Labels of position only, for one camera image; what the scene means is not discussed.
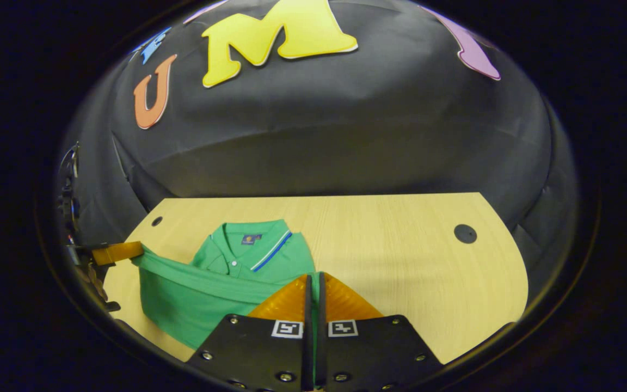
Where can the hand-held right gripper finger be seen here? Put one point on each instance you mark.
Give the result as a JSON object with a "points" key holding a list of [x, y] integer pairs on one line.
{"points": [[320, 354], [308, 354]]}

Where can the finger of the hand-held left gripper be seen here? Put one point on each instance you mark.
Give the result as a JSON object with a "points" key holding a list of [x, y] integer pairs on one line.
{"points": [[120, 252]]}

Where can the green T-shirt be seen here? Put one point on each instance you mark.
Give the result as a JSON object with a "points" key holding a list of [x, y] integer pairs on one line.
{"points": [[199, 305]]}

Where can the black backdrop cloth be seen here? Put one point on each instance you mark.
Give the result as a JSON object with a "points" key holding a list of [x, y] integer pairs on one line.
{"points": [[319, 136]]}

